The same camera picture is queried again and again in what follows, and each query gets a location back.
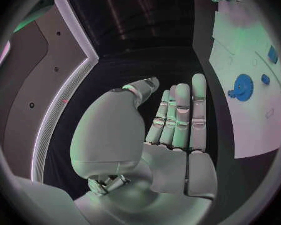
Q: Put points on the blue gear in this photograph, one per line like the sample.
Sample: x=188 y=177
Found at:
x=244 y=87

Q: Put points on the blue block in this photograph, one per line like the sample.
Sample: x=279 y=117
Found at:
x=273 y=54

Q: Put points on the blue peg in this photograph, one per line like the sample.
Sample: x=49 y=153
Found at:
x=266 y=79

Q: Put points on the white task board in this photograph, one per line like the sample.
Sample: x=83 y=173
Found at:
x=248 y=127

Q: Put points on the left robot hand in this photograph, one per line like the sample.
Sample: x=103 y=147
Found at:
x=131 y=135

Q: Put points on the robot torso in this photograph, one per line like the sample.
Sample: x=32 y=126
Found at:
x=37 y=78

